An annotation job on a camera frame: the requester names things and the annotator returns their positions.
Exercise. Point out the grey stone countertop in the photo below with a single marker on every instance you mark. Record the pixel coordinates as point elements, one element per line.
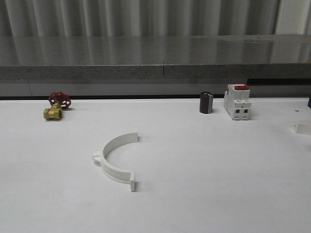
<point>273,65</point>

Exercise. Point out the dark cylindrical capacitor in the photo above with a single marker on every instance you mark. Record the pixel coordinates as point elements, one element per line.
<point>206,102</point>

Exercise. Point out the white circuit breaker red switch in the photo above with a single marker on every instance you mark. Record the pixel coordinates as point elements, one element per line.
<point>236,101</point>

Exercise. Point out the brass valve red handwheel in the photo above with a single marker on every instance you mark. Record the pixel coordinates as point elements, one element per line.
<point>58,101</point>

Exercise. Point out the white half clamp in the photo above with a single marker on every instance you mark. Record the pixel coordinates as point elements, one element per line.
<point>111,171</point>
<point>303,129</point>

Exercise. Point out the grey pleated curtain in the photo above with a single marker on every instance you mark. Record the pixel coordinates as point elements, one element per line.
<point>137,17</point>

